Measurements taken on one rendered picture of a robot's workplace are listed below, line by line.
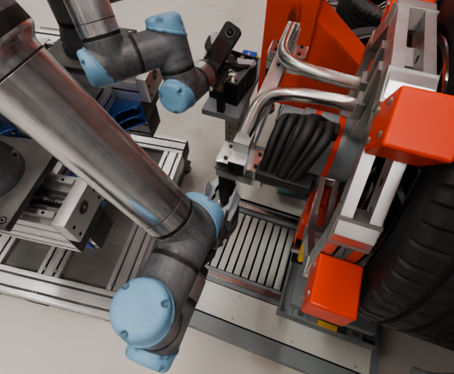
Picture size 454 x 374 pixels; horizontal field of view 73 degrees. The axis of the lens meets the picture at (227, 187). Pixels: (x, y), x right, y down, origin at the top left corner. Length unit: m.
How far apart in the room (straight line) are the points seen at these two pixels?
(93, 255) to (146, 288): 0.97
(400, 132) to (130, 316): 0.37
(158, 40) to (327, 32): 0.60
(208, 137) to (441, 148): 1.55
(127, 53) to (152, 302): 0.46
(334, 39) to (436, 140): 0.77
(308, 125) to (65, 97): 0.32
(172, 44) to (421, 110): 0.47
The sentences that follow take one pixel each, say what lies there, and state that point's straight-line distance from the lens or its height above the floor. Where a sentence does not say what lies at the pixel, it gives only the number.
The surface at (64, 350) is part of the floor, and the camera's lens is 1.53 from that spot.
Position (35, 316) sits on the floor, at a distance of 1.62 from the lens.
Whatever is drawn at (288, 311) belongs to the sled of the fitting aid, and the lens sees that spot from 1.28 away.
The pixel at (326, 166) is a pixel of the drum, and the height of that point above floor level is 0.86.
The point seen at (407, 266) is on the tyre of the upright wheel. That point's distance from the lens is 0.48.
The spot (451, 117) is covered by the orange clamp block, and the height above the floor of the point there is 1.15.
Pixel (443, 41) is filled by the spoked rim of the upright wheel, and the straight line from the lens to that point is 0.64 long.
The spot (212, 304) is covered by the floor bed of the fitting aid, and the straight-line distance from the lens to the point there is 1.34.
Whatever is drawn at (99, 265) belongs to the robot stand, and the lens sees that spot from 1.33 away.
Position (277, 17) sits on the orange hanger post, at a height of 0.86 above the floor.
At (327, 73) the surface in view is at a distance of 0.65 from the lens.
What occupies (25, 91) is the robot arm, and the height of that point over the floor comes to 1.20.
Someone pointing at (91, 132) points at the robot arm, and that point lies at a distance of 0.35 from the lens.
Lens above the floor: 1.39
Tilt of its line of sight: 58 degrees down
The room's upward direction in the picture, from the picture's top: straight up
